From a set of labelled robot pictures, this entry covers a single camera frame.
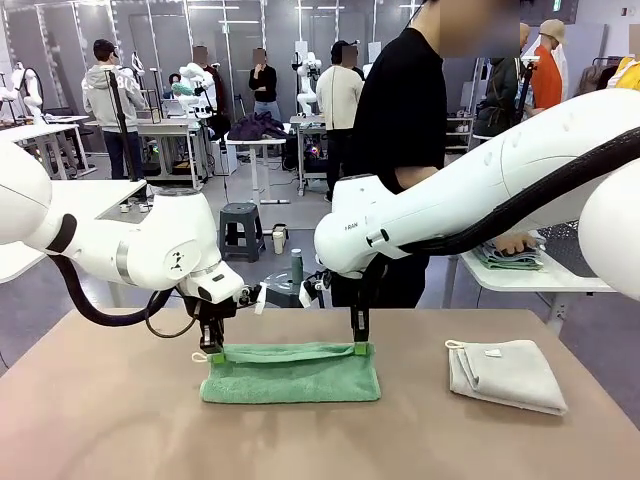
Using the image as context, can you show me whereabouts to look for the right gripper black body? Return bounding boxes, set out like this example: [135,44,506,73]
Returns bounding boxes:
[344,262,389,312]

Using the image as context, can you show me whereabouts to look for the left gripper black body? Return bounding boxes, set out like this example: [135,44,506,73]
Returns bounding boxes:
[181,294,237,325]

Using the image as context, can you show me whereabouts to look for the green towel with loop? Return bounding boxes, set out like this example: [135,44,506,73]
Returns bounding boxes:
[191,341,383,405]

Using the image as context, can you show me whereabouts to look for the blue gray towel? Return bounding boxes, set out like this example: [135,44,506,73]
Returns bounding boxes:
[482,238,547,262]

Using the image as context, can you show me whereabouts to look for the gray towel with loop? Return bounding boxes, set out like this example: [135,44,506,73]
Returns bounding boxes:
[444,339,570,417]

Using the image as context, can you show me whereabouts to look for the person's right forearm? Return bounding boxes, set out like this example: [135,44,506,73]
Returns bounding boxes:
[396,166,442,195]

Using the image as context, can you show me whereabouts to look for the stack of folded towels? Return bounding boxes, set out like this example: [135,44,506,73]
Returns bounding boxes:
[471,249,545,272]

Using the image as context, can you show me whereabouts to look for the person's right hand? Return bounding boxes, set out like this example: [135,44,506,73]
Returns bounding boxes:
[492,233,537,258]

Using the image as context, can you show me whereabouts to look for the round glass side table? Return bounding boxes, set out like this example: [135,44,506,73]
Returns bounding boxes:
[258,269,322,309]

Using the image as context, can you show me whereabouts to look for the dark green bottle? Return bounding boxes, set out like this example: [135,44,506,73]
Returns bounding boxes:
[289,247,305,287]

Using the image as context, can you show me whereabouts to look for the gray plastic stool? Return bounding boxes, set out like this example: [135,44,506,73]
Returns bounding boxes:
[218,201,268,264]

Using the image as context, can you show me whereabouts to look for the gray robot stand table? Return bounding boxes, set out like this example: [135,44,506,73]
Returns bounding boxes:
[288,113,332,197]

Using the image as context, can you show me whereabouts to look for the white standing desk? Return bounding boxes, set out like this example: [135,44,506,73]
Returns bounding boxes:
[225,135,292,206]

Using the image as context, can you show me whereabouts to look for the white side table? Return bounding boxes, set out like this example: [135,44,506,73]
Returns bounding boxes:
[458,247,619,324]

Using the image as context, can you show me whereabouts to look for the person in black shirt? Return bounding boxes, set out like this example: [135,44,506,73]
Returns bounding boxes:
[327,0,521,309]

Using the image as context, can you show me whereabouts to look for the shoe shelf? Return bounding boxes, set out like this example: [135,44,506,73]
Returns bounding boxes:
[443,113,477,152]

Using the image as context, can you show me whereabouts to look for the purple clothes pile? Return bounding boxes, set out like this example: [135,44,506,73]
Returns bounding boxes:
[227,111,292,144]

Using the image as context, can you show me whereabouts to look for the person in cream sweater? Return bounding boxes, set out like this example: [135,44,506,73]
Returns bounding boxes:
[315,39,366,202]

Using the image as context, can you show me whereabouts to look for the black tripod pole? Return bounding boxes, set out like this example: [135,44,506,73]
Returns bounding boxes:
[106,68,145,184]

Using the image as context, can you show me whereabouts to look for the person in maroon top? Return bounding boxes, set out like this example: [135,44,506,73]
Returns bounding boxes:
[192,44,232,142]

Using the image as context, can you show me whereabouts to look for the person in black sweater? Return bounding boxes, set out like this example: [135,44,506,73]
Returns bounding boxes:
[248,47,279,124]

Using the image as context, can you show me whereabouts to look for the person in dark jacket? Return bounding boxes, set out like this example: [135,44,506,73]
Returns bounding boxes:
[473,22,532,137]

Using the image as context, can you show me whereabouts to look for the white background desk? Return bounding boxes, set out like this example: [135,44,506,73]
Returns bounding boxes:
[0,114,97,181]

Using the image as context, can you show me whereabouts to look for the man in gray hoodie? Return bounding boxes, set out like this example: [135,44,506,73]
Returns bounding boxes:
[81,38,149,181]

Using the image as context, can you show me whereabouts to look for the person in orange top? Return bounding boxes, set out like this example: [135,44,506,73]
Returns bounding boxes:
[528,19,570,112]

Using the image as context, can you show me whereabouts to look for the clothes rack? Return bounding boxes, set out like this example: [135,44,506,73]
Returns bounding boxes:
[578,56,622,97]

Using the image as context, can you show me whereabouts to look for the yellow garment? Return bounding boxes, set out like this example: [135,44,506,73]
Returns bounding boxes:
[611,54,640,92]

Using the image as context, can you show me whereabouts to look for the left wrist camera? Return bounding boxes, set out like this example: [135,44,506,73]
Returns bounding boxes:
[233,281,269,316]

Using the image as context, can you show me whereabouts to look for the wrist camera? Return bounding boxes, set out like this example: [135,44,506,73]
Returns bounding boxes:
[233,281,269,316]
[298,270,333,309]

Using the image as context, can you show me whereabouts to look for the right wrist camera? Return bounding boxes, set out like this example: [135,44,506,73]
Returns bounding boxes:
[298,270,333,309]

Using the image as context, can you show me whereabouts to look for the left arm black cable sleeve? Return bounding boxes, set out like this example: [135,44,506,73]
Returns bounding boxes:
[48,213,202,341]

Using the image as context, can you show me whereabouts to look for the arm black cable sleeve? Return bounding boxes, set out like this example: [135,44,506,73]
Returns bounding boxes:
[398,127,640,257]
[48,213,202,341]

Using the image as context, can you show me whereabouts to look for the gray frame background desk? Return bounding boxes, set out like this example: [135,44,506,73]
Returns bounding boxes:
[83,115,214,192]

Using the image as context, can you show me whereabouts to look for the right arm black cable sleeve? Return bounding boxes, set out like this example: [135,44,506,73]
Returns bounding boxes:
[398,127,640,257]

